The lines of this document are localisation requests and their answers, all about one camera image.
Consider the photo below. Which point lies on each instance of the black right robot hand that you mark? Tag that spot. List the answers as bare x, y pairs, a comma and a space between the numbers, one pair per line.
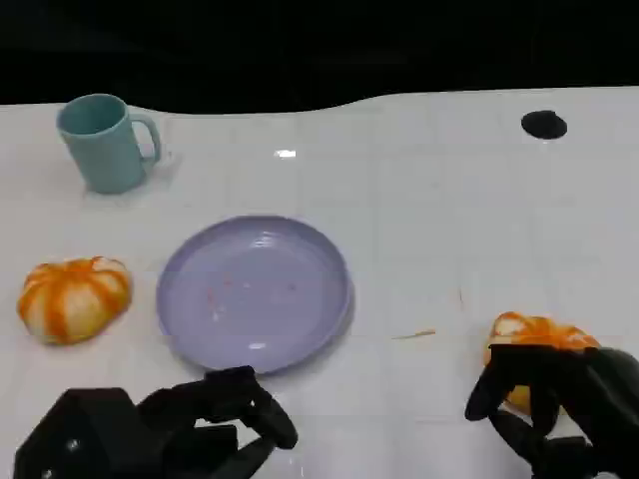
599, 399

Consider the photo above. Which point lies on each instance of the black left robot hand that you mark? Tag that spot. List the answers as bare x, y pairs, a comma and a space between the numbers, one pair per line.
100, 434

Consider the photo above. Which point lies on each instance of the orange white toy bread roll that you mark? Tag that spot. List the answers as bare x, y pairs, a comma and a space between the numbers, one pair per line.
539, 332
75, 302

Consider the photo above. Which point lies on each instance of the thin orange sliver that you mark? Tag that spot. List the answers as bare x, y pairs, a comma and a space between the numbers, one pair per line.
422, 332

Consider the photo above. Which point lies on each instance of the lilac plate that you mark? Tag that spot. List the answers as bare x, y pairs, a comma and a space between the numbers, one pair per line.
254, 294

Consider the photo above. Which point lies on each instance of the black round table grommet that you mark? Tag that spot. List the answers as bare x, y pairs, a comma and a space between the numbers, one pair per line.
544, 125

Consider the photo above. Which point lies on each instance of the pale green mug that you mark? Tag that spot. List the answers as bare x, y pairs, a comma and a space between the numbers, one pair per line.
105, 149

